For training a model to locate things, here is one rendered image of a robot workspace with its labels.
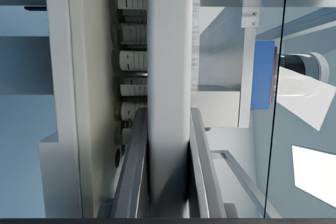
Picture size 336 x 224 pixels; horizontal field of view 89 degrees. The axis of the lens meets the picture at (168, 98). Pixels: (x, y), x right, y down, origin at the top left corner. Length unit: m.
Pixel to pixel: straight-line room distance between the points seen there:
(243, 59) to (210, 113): 0.17
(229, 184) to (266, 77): 3.72
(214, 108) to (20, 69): 0.66
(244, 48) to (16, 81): 0.74
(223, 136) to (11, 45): 3.67
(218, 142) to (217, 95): 3.45
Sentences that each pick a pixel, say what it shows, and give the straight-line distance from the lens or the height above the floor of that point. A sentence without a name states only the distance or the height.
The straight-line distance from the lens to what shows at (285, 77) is 0.48.
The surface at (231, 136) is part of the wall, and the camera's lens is 4.00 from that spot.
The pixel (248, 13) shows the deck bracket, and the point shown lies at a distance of 0.53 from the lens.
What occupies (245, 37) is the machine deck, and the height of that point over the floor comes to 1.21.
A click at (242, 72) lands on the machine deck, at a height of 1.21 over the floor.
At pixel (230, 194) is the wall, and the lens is 4.27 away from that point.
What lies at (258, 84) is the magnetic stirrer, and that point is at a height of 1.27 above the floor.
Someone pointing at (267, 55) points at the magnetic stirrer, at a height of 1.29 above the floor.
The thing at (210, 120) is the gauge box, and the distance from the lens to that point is 0.50.
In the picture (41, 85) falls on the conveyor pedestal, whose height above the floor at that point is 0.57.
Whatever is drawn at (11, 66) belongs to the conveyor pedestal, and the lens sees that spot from 0.80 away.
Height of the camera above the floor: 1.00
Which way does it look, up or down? 1 degrees up
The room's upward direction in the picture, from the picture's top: 90 degrees clockwise
